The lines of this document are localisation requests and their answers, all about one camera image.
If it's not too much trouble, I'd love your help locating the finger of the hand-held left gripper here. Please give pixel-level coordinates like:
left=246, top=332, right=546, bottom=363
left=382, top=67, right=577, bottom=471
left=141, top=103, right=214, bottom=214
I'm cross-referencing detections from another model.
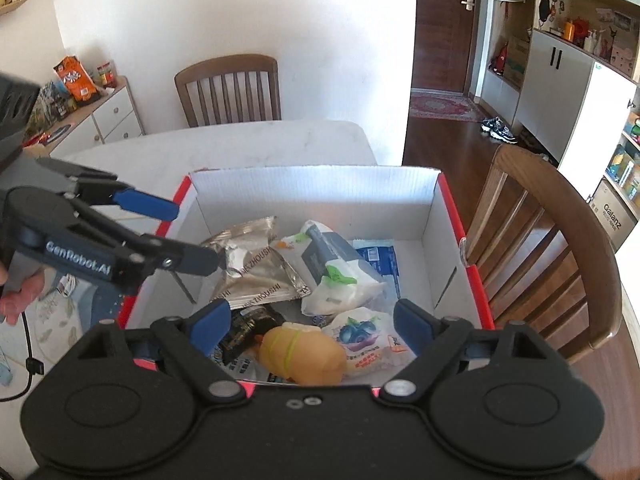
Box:
left=85, top=204, right=222, bottom=287
left=37, top=157, right=181, bottom=222

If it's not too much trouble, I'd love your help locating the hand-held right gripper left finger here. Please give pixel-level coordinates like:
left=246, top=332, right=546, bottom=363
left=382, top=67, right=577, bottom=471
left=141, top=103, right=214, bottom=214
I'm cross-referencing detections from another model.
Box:
left=75, top=299, right=251, bottom=407

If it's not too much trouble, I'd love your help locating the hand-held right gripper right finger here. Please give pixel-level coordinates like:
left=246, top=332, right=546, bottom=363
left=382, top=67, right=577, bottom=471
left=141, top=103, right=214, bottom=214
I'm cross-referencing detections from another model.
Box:
left=379, top=298, right=547, bottom=404

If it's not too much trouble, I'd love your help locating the dark snack packet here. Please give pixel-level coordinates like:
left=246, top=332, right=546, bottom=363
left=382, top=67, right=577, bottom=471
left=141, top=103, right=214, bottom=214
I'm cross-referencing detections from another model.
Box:
left=219, top=304, right=287, bottom=367

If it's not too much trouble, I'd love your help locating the blueberry print snack packet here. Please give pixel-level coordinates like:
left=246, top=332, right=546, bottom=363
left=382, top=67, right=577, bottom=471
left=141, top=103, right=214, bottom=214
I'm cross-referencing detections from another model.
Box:
left=321, top=307, right=417, bottom=378

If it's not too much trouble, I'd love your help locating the white packet with blue print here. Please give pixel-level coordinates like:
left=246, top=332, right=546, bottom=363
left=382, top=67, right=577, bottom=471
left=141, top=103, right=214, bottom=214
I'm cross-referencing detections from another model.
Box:
left=212, top=346, right=275, bottom=385

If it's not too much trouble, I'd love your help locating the silver foil snack packet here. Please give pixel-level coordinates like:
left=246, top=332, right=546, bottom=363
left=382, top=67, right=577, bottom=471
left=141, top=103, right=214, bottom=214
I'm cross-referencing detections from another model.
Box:
left=199, top=215, right=313, bottom=312

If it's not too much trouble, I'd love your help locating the white snack bag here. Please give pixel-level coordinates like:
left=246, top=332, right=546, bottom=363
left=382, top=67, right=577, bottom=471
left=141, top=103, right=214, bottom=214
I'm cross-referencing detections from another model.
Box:
left=276, top=219, right=390, bottom=317

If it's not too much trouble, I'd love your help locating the yellow soft bread toy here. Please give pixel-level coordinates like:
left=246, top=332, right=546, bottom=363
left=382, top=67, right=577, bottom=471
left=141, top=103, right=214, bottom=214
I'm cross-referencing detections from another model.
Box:
left=257, top=322, right=349, bottom=387

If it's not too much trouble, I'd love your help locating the red cardboard box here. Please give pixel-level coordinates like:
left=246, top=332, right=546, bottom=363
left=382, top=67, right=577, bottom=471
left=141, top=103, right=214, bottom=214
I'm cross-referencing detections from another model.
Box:
left=116, top=166, right=497, bottom=393

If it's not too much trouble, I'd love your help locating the white marble desktop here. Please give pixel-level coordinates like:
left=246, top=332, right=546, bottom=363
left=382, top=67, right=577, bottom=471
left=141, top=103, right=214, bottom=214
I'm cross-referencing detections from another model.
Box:
left=0, top=120, right=379, bottom=461

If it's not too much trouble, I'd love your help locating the person's left hand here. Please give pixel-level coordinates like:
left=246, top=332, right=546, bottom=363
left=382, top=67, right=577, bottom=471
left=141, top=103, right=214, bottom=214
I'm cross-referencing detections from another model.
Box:
left=0, top=262, right=46, bottom=326

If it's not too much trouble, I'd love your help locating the white side cabinet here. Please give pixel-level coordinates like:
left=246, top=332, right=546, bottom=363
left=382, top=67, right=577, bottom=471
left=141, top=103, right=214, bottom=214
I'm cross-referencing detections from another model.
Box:
left=24, top=75, right=147, bottom=160

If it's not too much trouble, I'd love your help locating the dark wooden slatted chair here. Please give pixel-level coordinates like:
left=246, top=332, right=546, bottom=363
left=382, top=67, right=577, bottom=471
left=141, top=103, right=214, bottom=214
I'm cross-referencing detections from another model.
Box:
left=173, top=53, right=282, bottom=129

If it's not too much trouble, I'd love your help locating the orange snack bag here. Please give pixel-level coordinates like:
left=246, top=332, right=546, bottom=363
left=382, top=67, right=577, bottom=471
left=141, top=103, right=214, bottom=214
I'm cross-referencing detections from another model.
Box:
left=53, top=54, right=102, bottom=107

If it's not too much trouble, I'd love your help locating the brown wooden armchair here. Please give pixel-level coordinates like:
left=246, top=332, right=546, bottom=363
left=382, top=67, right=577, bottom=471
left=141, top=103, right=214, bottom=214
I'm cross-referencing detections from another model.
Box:
left=462, top=143, right=624, bottom=367

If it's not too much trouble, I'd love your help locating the pair of sneakers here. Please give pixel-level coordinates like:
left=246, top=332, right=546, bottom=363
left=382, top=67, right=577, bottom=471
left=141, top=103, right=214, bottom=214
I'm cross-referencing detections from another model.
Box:
left=480, top=115, right=519, bottom=145

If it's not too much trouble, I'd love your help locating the red patterned rug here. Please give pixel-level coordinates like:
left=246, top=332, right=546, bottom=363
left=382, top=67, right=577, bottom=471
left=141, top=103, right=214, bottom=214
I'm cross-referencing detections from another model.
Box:
left=409, top=90, right=485, bottom=123

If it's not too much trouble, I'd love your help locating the brown cardboard carton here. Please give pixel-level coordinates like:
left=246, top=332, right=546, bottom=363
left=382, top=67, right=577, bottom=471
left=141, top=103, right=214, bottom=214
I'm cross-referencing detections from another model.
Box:
left=587, top=177, right=640, bottom=253

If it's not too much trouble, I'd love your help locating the dark brown door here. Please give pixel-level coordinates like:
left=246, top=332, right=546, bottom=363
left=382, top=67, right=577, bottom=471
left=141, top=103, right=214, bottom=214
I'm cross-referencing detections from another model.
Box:
left=416, top=0, right=482, bottom=97

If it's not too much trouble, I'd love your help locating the black cable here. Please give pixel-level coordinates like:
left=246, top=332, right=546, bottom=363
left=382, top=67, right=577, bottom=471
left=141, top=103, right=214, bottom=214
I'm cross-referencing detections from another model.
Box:
left=0, top=310, right=47, bottom=403

